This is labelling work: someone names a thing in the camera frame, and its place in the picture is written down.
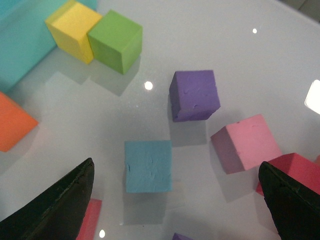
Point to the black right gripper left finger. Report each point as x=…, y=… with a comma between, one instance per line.
x=57, y=213

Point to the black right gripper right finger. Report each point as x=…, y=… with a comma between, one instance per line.
x=295, y=208

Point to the light blue foam block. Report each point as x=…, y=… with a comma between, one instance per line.
x=148, y=166

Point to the red foam block left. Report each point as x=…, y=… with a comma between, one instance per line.
x=90, y=220

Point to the dark red foam block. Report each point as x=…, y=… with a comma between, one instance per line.
x=299, y=168

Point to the pink foam block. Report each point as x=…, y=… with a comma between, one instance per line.
x=245, y=144

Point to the orange foam block left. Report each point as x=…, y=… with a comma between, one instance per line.
x=15, y=123

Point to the purple foam block near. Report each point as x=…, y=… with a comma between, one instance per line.
x=177, y=236

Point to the purple foam block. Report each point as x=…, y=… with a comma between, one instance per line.
x=177, y=236
x=193, y=95

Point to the purple foam block far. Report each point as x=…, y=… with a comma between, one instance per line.
x=193, y=95

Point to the teal plastic bin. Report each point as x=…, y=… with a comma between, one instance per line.
x=24, y=37

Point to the green foam block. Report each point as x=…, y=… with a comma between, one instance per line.
x=116, y=41

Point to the yellow foam block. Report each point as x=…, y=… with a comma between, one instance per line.
x=69, y=26

